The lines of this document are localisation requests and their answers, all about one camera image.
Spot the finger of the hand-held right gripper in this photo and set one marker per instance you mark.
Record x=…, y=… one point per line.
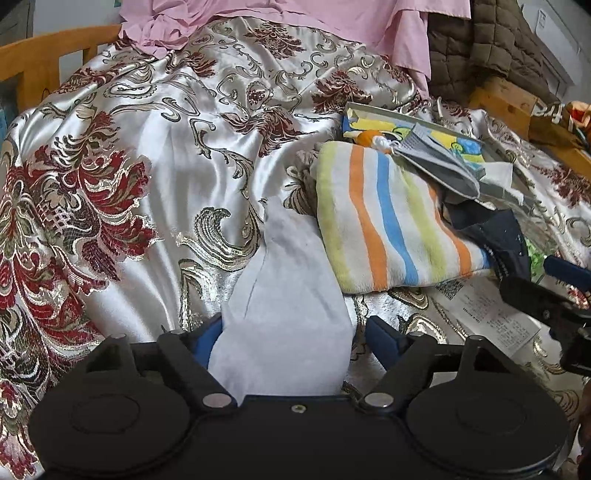
x=531, y=295
x=565, y=272

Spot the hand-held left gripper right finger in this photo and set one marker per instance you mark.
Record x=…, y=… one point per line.
x=381, y=336

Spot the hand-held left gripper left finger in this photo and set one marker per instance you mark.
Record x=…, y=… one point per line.
x=208, y=336

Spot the dark navy cloth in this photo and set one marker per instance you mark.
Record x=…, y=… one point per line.
x=494, y=235

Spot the light grey cloth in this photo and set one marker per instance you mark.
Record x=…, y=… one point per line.
x=286, y=300

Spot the striped towel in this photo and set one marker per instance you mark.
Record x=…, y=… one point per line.
x=392, y=221

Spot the grey ribbed sock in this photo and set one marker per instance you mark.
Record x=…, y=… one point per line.
x=438, y=161

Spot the small white orange cloth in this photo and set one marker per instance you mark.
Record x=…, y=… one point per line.
x=376, y=140

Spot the cartoon print cardboard box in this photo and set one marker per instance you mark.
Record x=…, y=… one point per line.
x=364, y=122

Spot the green printed plastic bag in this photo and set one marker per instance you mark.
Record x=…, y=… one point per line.
x=535, y=261

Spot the printed paper sheet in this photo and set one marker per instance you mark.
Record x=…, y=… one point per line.
x=489, y=318

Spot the wooden bed footboard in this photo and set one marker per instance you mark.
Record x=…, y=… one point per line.
x=575, y=157

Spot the white tissue paper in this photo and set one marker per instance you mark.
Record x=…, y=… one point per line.
x=499, y=173

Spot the brown lettered cloth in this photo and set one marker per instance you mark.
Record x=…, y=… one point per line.
x=549, y=120

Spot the floral satin blanket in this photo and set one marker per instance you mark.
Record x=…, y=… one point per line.
x=138, y=184

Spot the white air conditioner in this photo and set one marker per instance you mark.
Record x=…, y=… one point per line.
x=554, y=50

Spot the brown quilted jacket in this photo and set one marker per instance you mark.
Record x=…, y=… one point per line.
x=485, y=41

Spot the pink sheet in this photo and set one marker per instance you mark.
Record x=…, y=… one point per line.
x=286, y=23

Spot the grey cabinet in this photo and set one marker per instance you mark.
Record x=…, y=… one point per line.
x=16, y=21

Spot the wooden bed frame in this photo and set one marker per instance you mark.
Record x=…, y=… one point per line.
x=41, y=60

